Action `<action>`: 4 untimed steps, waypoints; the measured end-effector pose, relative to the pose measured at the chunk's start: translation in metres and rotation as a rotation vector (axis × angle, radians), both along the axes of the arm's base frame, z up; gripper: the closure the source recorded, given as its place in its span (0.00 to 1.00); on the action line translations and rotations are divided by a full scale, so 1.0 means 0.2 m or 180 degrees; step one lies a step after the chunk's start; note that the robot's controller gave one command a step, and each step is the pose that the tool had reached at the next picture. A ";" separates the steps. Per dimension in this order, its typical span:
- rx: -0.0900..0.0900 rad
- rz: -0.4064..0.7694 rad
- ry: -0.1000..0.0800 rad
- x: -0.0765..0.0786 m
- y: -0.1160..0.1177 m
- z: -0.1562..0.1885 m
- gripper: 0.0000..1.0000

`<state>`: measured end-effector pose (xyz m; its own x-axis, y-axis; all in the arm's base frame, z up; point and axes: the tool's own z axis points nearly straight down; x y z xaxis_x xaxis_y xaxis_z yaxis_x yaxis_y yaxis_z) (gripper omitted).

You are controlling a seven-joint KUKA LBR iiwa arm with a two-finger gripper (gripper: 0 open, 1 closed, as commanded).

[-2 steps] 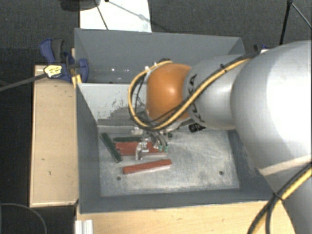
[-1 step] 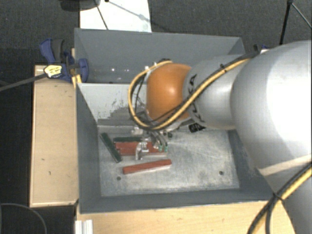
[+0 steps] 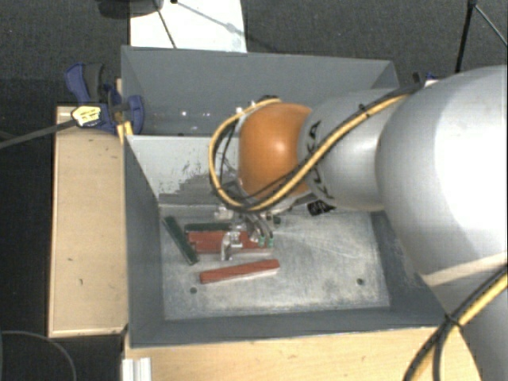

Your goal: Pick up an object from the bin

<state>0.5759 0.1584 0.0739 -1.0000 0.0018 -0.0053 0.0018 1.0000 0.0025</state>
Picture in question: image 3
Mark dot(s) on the red-brown flat block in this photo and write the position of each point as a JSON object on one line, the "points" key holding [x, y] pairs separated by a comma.
{"points": [[238, 271], [204, 241]]}

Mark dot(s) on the dark green flat block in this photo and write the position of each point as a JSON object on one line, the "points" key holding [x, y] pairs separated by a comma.
{"points": [[206, 227], [181, 239]]}

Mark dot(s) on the grey metal bin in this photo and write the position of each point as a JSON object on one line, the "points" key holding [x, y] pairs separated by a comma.
{"points": [[317, 268]]}

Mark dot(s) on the black cylinder on white bracket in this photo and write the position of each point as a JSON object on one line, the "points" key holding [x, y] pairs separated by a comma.
{"points": [[320, 208]]}

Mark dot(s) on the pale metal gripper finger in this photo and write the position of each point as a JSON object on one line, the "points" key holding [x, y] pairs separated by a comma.
{"points": [[226, 253], [234, 239]]}

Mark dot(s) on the pale wood board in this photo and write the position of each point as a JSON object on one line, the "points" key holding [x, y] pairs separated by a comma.
{"points": [[87, 228]]}

